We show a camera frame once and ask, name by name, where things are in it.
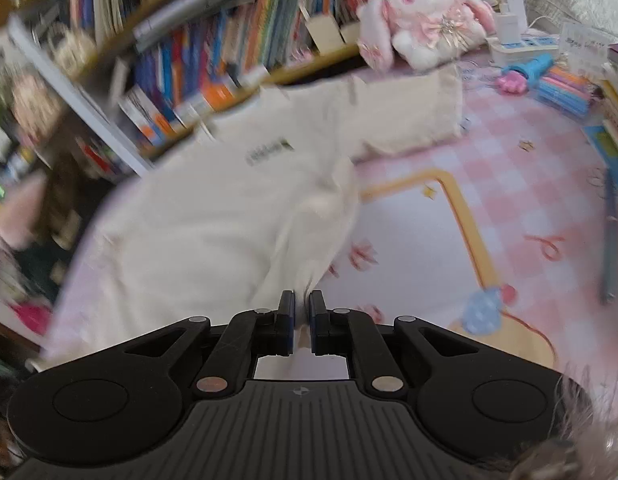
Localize blue pink hand toy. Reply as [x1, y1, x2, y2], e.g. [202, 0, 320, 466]
[496, 53, 554, 96]

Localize white charger plug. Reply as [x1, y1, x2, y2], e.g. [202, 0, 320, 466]
[496, 0, 528, 44]

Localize pastel pen bundle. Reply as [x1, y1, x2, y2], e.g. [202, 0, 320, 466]
[536, 66, 594, 119]

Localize pink checkered desk mat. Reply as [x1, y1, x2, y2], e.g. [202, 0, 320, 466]
[38, 54, 618, 401]

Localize cream t-shirt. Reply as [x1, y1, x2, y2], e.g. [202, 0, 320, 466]
[36, 63, 463, 370]

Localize pink white plush bunny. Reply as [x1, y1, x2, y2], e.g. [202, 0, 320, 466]
[357, 0, 496, 73]

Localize white power strip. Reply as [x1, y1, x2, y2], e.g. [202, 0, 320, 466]
[487, 35, 560, 68]

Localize row of leaning books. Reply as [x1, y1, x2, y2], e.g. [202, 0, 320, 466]
[128, 0, 351, 111]

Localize white orange toothpaste box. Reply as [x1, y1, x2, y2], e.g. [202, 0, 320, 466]
[175, 81, 237, 126]

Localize wooden white bookshelf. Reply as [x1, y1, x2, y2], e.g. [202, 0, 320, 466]
[0, 0, 363, 174]

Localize beige pen holder organizer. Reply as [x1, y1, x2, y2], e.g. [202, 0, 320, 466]
[306, 14, 360, 55]

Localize usmile white orange box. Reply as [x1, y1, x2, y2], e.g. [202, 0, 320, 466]
[119, 84, 175, 146]

